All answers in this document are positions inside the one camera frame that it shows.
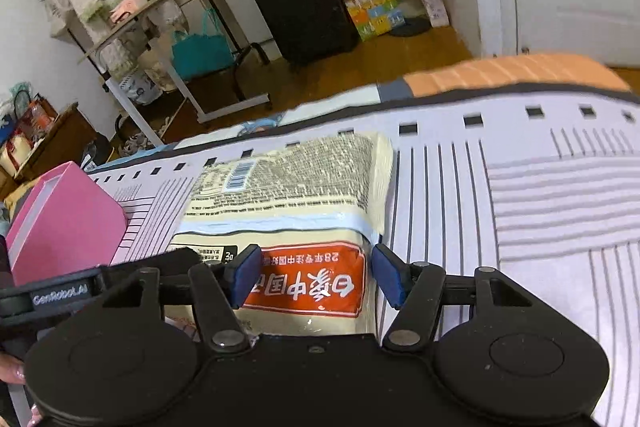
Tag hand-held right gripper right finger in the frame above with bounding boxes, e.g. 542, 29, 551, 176
371, 243, 533, 353

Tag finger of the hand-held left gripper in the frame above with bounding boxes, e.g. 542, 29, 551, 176
102, 247, 202, 281

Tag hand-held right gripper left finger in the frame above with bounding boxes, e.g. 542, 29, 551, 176
102, 244, 264, 354

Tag cream noodle packet red label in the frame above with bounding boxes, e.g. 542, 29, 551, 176
165, 219, 383, 339

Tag person's left hand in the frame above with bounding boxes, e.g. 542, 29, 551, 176
0, 353, 45, 426

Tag brown box with bags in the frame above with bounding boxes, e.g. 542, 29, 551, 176
0, 94, 98, 188

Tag white blue printed bag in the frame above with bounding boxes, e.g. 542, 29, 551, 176
120, 69, 164, 106

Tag striped lilac bed sheet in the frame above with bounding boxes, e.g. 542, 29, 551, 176
85, 89, 640, 427

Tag teal tote bag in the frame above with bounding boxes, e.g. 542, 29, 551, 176
171, 7, 236, 80

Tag orange quilted blanket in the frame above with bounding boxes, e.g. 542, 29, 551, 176
402, 53, 633, 100

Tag wooden folding side table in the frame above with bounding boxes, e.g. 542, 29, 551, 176
77, 0, 273, 148

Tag dark round mat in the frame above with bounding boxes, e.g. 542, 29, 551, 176
390, 17, 432, 38

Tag pink item on side table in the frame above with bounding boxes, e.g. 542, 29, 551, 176
110, 0, 149, 20

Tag yellow colourful gift bags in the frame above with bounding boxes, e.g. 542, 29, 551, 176
342, 0, 407, 42

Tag black suitcase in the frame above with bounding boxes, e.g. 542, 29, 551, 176
247, 0, 361, 70

